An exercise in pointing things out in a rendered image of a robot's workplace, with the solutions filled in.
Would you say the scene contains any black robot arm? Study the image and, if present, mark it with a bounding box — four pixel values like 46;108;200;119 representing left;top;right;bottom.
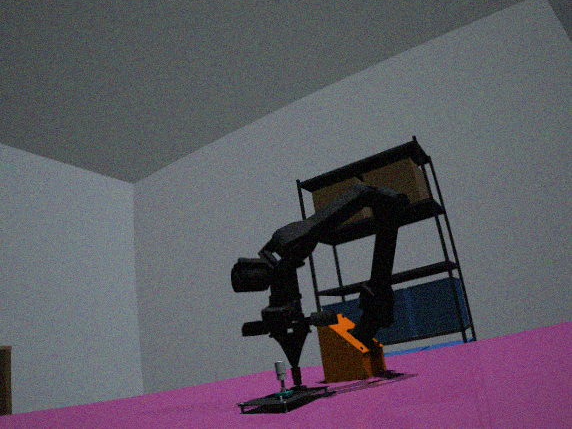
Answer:
231;183;409;345

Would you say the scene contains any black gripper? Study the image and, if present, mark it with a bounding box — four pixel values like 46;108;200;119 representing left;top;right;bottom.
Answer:
242;288;338;368

